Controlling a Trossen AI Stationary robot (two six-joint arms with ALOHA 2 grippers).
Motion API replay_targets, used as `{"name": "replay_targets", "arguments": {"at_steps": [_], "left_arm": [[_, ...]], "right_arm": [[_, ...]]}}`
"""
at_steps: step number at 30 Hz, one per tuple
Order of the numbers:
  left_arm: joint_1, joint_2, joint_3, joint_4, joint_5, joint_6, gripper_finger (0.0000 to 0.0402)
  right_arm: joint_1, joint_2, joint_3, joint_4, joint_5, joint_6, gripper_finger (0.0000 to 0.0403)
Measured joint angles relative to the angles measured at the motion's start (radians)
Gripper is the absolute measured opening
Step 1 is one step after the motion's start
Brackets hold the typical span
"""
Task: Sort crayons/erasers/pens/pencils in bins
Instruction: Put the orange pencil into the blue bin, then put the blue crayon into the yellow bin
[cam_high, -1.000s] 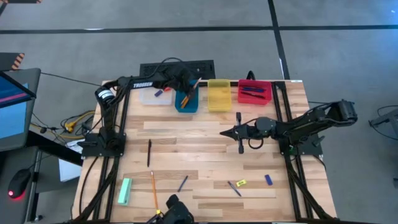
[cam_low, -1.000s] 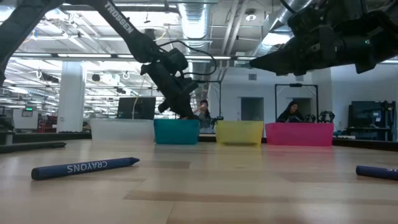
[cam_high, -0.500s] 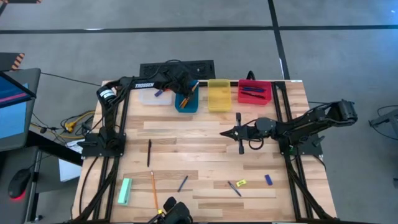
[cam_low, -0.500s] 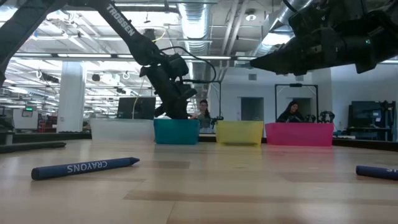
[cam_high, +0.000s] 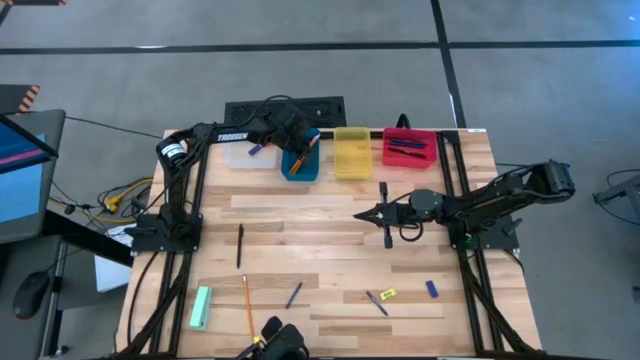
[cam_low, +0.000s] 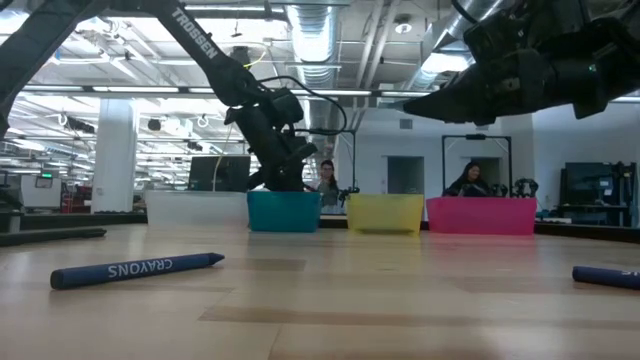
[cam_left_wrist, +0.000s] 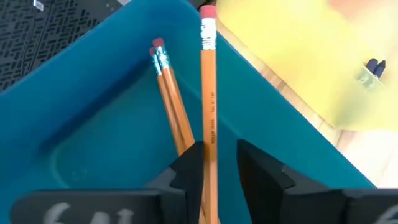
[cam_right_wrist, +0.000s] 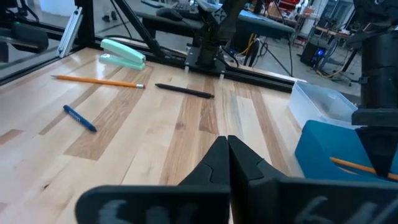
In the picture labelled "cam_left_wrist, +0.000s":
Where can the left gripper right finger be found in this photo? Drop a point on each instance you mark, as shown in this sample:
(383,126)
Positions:
(311,208)

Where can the yellow plastic bin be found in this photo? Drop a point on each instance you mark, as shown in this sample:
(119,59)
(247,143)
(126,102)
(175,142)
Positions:
(295,46)

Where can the teal plastic bin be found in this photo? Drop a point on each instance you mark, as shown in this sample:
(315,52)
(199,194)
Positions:
(93,140)

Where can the orange pencil pink eraser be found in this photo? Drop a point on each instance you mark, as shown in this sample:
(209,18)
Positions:
(209,93)
(167,104)
(178,102)

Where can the grey blue pen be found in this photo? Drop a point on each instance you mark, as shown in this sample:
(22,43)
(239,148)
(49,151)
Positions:
(380,69)

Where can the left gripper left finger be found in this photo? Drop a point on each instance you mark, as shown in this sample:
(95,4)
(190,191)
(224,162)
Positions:
(109,208)

